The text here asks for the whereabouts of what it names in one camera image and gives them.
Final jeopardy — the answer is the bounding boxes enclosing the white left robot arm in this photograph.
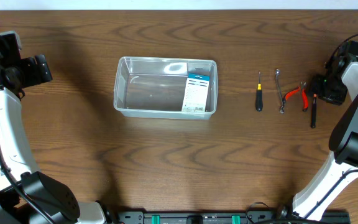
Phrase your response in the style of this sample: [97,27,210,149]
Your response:
[0,31,113,223]

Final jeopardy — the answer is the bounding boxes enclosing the hammer with black grip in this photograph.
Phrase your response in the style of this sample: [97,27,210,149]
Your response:
[310,94,317,129]

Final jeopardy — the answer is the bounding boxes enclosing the clear plastic container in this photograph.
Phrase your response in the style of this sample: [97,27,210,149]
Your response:
[114,57,218,119]

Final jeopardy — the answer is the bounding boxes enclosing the red handled cutting pliers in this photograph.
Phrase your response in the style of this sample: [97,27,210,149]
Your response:
[283,82,309,112]

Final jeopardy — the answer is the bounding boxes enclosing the black yellow screwdriver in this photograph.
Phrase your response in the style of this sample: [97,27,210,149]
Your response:
[255,72,263,112]

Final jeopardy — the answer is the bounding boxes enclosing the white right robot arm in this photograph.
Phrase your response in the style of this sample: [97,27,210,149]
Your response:
[278,60,358,221]

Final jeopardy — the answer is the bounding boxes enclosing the white teal product box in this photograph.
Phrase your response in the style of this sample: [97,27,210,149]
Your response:
[181,73,210,112]

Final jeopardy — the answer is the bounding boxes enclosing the silver offset ring wrench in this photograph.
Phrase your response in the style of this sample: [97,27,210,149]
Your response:
[275,68,285,114]

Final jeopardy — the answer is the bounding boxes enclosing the black mounting rail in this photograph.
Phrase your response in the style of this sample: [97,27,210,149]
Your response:
[113,210,351,224]

